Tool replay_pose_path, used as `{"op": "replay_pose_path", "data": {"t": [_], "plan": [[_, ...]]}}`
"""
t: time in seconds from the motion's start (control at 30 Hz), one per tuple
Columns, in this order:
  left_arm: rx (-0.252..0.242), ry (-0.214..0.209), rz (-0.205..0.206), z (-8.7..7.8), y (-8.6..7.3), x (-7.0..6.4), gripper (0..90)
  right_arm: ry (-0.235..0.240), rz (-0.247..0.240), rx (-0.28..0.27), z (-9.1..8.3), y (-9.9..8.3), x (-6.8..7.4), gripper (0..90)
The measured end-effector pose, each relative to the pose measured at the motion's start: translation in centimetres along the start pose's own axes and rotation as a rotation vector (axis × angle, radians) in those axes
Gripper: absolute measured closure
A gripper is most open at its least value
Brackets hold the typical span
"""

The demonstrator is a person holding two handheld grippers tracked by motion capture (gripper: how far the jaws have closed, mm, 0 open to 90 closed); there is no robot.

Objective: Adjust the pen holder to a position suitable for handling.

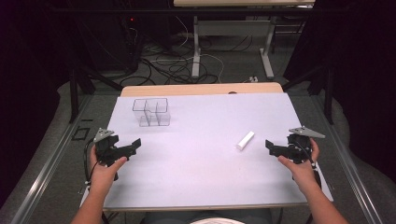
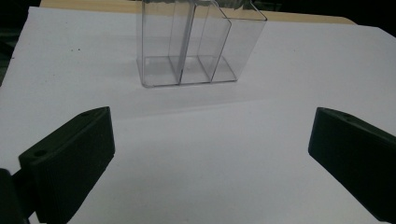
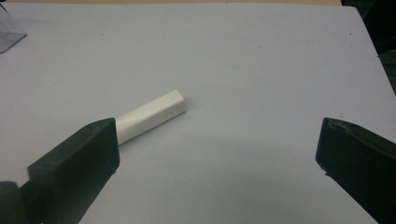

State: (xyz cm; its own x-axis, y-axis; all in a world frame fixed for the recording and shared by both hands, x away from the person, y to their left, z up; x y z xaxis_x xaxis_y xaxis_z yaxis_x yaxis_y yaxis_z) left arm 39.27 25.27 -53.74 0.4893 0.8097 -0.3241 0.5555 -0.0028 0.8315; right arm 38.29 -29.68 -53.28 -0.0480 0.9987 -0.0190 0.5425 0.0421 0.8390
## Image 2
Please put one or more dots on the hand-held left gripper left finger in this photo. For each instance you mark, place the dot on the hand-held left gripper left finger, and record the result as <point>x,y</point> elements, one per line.
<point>70,161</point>

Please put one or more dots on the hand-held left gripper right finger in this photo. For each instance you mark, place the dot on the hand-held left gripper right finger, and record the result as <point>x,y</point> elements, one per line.
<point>358,155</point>

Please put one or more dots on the clear plastic divided organizer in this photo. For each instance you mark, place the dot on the clear plastic divided organizer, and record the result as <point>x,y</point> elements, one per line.
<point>190,46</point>

